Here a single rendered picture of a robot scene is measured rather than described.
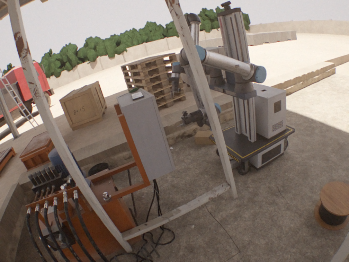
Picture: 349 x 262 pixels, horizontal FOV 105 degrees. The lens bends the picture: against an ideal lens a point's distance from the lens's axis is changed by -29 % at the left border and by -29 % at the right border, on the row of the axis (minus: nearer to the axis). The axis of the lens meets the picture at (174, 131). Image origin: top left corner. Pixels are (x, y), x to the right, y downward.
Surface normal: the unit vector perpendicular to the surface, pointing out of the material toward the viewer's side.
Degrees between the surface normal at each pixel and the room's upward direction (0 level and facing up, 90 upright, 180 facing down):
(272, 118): 90
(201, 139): 90
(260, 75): 92
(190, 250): 0
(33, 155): 90
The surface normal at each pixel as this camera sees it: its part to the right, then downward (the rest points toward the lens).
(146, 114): 0.37, 0.33
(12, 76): -0.18, 0.48
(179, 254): -0.23, -0.87
